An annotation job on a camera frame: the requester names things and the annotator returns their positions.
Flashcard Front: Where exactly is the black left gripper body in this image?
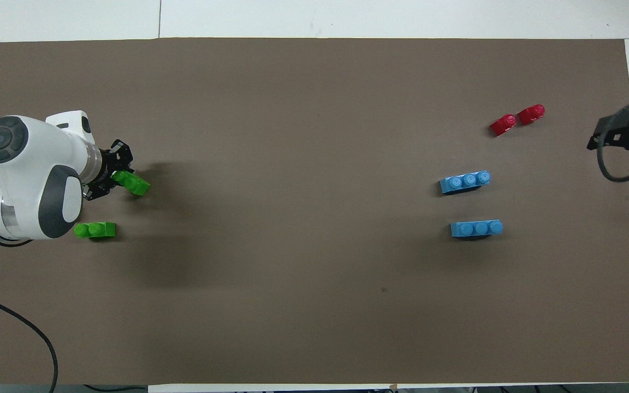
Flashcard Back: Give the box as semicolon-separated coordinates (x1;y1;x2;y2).
82;140;132;201

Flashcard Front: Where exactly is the green two-stud toy brick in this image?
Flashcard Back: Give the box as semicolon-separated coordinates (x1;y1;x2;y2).
111;170;151;197
74;222;117;240

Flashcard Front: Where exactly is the blue three-stud toy brick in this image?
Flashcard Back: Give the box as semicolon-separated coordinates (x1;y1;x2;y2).
450;219;504;239
439;170;491;195

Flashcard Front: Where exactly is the red one-stud toy brick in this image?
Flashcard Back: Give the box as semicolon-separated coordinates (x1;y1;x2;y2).
490;114;518;137
518;104;546;126

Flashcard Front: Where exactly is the brown table mat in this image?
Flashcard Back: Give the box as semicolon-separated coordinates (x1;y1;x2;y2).
0;37;629;385

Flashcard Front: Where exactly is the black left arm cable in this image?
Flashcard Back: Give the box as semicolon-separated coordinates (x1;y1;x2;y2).
0;290;60;393

